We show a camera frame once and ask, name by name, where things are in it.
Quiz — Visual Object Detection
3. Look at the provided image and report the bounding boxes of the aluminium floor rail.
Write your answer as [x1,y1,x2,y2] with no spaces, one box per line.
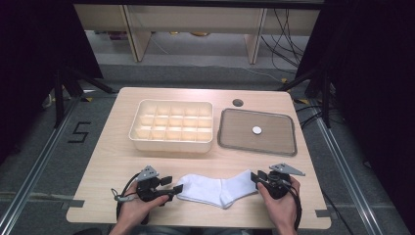
[0,96,81,235]
[313,100,384,235]

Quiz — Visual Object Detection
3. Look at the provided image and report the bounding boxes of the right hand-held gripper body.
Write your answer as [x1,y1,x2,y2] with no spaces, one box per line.
[260,163,306,201]

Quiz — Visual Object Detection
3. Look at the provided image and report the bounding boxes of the cream compartment storage box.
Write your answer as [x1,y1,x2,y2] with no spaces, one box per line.
[128,98,214,154]

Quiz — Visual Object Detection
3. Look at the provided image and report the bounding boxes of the person's left hand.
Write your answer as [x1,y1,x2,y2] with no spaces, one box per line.
[116,180,170,228]

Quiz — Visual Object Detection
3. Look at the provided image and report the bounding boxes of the black metal stand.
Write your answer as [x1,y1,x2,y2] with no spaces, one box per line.
[53,67,117,129]
[277,67,333,129]

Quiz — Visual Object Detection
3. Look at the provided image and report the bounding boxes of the person's right hand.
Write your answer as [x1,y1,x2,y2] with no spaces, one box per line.
[256,175,301,229]

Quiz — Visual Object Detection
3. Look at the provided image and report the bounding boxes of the thin black floor cable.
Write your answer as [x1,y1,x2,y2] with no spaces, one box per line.
[321,189,355,235]

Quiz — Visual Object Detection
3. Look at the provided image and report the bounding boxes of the black curtain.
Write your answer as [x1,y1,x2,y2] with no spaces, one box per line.
[0,0,104,165]
[295,0,415,226]

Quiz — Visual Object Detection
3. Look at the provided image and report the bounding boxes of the black floor cables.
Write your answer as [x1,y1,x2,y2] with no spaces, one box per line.
[295,104,331,129]

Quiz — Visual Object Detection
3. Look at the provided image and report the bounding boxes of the tangle of hanging black cables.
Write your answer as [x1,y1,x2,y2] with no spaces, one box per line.
[260,8,311,75]

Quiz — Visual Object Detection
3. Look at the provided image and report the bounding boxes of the purple object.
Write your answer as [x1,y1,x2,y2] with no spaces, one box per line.
[109,30,128,41]

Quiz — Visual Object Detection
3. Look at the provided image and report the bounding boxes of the silver cable plug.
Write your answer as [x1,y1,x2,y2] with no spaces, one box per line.
[112,189,135,204]

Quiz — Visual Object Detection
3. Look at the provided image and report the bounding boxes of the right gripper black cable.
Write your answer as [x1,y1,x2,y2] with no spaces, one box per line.
[283,177,303,231]

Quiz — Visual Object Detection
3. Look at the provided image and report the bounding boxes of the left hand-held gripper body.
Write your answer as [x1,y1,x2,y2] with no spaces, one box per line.
[135,164,174,204]

